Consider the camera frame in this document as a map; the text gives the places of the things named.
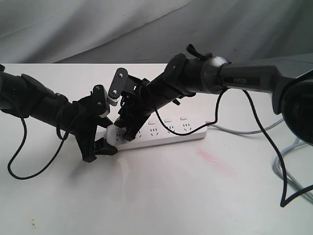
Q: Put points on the grey backdrop cloth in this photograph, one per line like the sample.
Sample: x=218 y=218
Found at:
x=151 y=31

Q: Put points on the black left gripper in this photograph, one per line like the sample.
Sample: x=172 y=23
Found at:
x=84 y=129

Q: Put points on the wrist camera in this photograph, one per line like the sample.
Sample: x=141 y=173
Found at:
x=99 y=101
x=117 y=86

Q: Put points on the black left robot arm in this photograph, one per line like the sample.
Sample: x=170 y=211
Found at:
x=24 y=96

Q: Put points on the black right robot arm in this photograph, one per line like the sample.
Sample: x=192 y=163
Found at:
x=288 y=80

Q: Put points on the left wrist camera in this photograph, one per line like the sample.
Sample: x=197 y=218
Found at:
x=99 y=101

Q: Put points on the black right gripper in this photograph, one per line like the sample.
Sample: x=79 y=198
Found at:
x=139 y=100

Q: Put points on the white five-outlet power strip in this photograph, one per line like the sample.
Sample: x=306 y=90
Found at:
x=152 y=133

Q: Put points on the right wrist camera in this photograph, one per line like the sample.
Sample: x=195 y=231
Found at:
x=117 y=86

